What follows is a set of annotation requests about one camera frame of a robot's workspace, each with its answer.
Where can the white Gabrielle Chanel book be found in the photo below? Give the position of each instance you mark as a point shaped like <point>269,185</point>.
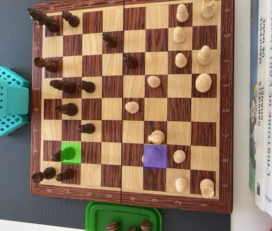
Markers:
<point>261,149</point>

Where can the light wooden rook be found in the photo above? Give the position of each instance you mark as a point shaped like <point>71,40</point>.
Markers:
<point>207,188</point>
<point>207,9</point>

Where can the green plastic tray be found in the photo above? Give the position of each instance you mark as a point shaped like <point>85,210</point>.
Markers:
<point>97,216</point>

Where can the light wooden bishop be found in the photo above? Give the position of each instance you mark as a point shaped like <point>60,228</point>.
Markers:
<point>204,56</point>

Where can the dark wooden pawn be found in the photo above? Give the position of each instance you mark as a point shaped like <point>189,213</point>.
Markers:
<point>88,128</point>
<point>67,154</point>
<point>110,41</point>
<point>72,20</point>
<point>66,175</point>
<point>131,62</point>
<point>88,87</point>

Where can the light wooden king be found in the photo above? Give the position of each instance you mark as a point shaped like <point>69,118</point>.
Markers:
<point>203,83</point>

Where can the dark wooden queen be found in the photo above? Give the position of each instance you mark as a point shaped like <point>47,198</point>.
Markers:
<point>67,86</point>

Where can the dark wooden rook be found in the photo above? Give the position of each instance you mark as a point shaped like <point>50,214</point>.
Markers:
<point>48,173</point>
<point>50,65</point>

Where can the illustrated cartoon book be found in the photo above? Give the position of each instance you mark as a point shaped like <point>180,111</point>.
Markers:
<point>252,120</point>

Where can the dark wooden king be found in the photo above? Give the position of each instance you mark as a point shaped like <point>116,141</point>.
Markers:
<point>50,24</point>

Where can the light wooden knight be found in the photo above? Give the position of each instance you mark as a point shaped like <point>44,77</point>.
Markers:
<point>157,137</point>

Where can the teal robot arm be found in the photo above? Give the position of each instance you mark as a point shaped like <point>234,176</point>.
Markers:
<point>18,101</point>

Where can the light wooden pawn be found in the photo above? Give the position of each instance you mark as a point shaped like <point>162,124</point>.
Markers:
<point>181,184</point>
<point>179,36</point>
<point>182,14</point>
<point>154,81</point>
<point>132,107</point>
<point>181,61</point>
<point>179,156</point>

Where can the light wooden queen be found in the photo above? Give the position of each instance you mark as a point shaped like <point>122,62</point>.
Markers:
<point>151,156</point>

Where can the wooden folding chessboard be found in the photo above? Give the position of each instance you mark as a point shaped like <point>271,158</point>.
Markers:
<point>112,108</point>

